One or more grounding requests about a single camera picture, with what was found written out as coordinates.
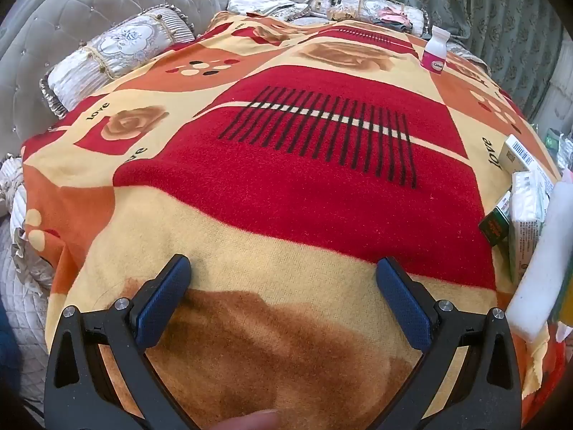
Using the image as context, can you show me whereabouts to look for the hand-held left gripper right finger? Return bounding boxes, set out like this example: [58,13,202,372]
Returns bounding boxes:
[375,257,522,430]

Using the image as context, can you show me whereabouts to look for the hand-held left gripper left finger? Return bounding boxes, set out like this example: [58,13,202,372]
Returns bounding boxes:
[44,254,198,430]

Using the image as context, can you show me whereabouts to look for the green cracker packet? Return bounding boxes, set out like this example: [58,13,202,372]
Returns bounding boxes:
[478,190,512,248]

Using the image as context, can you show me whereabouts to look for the teal white tissue pack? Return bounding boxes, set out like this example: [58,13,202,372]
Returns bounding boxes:
[508,171,553,284]

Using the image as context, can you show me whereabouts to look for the white medicine box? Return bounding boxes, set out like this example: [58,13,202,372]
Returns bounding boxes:
[496,134,544,175]

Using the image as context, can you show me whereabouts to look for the person's left hand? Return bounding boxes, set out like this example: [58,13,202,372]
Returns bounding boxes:
[215,409,285,430]

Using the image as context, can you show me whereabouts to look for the quilted white sofa cover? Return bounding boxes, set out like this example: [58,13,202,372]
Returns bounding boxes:
[0,215,59,417]

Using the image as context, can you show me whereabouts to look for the red orange printed blanket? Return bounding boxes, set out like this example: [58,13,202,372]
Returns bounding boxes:
[20,11,565,430]

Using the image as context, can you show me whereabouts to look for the silver frilled cushion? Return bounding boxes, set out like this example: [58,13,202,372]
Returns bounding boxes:
[0,154,59,287]

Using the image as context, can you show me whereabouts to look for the white bottle pink label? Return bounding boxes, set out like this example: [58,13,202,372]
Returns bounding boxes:
[420,26,451,72]

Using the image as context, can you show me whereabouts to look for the silver bolster cushion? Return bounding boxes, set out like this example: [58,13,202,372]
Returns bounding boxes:
[39,4,195,119]

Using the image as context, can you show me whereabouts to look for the pink grey clothes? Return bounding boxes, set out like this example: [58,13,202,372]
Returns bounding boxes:
[376,6,415,32]

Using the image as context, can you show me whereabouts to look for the green patterned curtain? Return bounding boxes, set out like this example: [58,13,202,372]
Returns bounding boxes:
[331,0,565,117]

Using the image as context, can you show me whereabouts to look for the silver floral cushion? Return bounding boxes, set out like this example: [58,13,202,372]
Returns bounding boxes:
[327,0,433,37]

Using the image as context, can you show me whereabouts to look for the grey tufted sofa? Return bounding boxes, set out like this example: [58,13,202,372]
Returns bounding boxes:
[0,0,233,113]

